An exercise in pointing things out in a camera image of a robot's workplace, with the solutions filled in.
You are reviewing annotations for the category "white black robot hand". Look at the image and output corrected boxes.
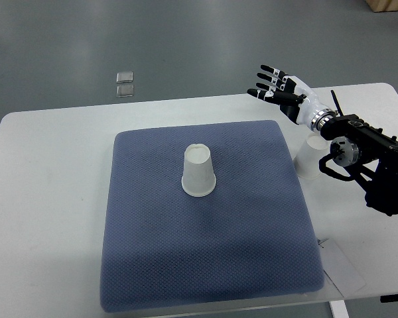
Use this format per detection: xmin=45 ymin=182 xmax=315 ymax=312
xmin=247 ymin=65 xmax=336 ymax=131

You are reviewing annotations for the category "white paper cup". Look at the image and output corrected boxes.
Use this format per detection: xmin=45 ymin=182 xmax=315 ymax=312
xmin=293 ymin=133 xmax=330 ymax=180
xmin=181 ymin=144 xmax=216 ymax=197

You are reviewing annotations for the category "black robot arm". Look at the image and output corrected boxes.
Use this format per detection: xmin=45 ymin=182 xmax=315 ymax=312
xmin=317 ymin=91 xmax=398 ymax=216

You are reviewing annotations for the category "wooden furniture corner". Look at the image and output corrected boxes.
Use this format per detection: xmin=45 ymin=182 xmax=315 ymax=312
xmin=365 ymin=0 xmax=398 ymax=13

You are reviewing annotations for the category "blue textured cushion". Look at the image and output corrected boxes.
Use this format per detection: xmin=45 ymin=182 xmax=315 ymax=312
xmin=100 ymin=120 xmax=324 ymax=313

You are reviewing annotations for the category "white paper tag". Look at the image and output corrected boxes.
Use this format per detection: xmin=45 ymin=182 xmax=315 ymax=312
xmin=318 ymin=239 xmax=366 ymax=297

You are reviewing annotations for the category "upper metal floor plate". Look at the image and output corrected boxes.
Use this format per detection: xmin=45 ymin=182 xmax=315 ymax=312
xmin=116 ymin=71 xmax=133 ymax=83

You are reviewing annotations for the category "white table leg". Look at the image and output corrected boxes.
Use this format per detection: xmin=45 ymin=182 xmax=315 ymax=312
xmin=329 ymin=300 xmax=350 ymax=318

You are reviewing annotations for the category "black table control panel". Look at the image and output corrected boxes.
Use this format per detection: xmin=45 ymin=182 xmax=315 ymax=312
xmin=379 ymin=294 xmax=398 ymax=303

